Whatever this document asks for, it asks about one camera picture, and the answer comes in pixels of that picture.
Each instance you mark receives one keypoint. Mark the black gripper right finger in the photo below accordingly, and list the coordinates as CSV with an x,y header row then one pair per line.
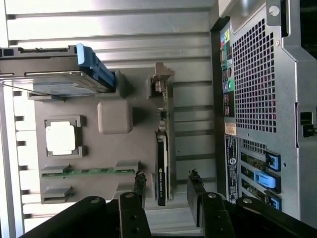
x,y
213,218

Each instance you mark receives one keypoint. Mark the black label sticker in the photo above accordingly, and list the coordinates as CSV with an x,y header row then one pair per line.
x,y
231,168

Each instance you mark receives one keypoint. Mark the open black PC case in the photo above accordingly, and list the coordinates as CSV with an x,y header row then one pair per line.
x,y
255,74

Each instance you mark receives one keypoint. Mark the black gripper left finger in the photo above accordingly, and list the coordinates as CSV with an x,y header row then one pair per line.
x,y
131,218

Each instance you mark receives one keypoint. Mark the hard disk with blue bracket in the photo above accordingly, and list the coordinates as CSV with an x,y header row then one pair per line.
x,y
49,64

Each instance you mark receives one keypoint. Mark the green RAM stick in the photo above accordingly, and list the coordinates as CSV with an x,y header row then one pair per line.
x,y
99,171

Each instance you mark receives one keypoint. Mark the silver CPU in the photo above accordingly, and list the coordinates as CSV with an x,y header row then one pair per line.
x,y
59,138

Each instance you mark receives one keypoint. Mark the blue card retention clip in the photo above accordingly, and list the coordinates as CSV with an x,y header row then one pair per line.
x,y
273,161
266,181
275,202

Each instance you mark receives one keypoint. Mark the grey parts rack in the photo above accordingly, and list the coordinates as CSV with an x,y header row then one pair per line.
x,y
111,153

